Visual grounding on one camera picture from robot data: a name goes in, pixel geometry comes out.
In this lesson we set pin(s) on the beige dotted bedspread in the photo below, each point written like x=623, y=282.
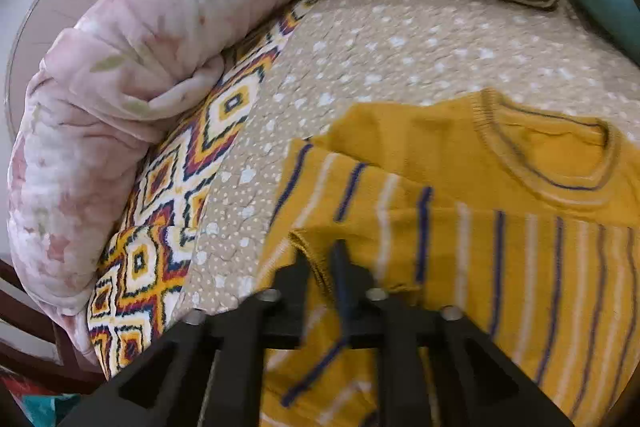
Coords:
x=400, y=52

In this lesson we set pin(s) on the geometric patterned blanket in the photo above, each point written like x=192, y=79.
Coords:
x=150, y=257

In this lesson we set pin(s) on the colourful printed cloth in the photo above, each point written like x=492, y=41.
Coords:
x=40, y=407

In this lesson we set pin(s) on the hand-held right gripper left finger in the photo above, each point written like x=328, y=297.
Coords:
x=299, y=274

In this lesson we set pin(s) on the dark wooden bed frame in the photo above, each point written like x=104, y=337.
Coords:
x=35, y=337

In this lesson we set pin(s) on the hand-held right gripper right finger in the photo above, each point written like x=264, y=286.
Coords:
x=344, y=279

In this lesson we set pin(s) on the yellow striped knit sweater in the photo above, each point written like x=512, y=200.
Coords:
x=500, y=187

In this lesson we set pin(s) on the pink floral comforter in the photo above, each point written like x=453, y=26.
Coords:
x=125, y=72

